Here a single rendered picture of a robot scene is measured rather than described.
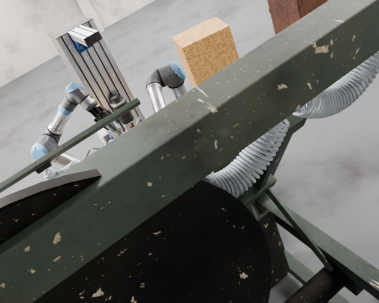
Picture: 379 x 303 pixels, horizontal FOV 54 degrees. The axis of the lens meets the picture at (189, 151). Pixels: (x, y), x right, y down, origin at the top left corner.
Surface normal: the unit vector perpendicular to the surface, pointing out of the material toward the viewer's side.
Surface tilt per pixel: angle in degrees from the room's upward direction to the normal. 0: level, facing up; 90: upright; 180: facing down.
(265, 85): 90
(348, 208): 0
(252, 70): 0
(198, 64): 90
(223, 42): 90
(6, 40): 90
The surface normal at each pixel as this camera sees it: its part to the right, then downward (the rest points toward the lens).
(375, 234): -0.35, -0.75
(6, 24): 0.51, 0.36
